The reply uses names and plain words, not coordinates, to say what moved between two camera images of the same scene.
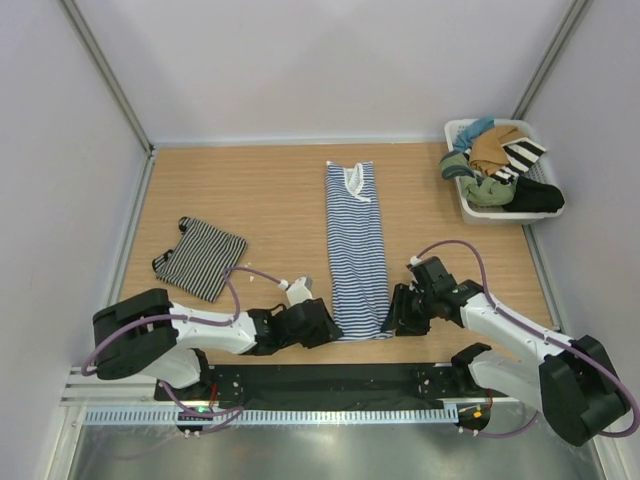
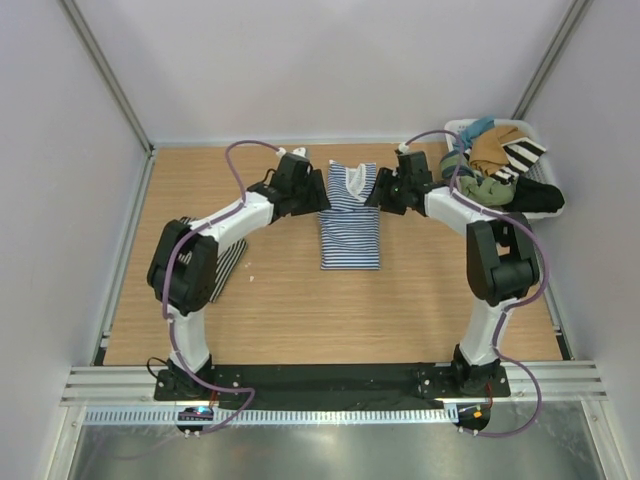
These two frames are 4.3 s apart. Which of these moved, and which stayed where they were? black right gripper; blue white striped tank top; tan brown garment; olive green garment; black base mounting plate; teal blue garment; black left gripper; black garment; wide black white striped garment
Moved: black left gripper; black right gripper; blue white striped tank top
Stayed: tan brown garment; wide black white striped garment; black base mounting plate; black garment; olive green garment; teal blue garment
